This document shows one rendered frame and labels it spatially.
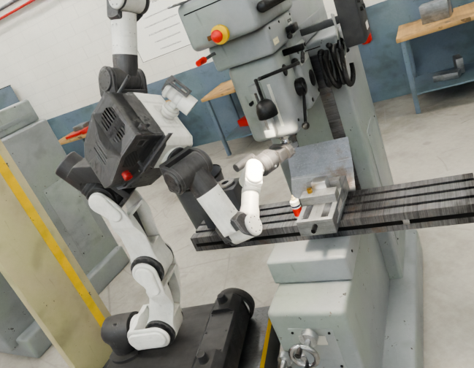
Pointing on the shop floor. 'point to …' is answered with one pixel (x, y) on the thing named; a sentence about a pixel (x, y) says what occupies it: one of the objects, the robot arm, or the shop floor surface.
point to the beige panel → (43, 267)
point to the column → (369, 175)
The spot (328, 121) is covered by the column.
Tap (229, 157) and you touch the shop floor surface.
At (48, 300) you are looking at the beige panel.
